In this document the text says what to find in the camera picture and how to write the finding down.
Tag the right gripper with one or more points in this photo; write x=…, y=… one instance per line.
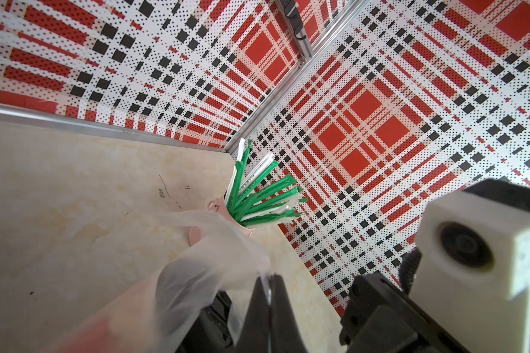
x=381, y=318

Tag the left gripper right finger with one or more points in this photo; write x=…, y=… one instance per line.
x=283, y=329

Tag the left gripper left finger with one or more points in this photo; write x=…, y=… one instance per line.
x=254, y=337

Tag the clear plastic carrier bag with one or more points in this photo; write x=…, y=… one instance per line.
x=224, y=261

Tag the red milk tea cup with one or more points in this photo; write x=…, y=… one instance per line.
x=127, y=324

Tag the green white wrapped straws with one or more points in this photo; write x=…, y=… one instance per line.
x=250, y=203

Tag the pink straw holder cup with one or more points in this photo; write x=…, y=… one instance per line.
x=216, y=217

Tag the black wall hook rail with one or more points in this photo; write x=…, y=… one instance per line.
x=291, y=13

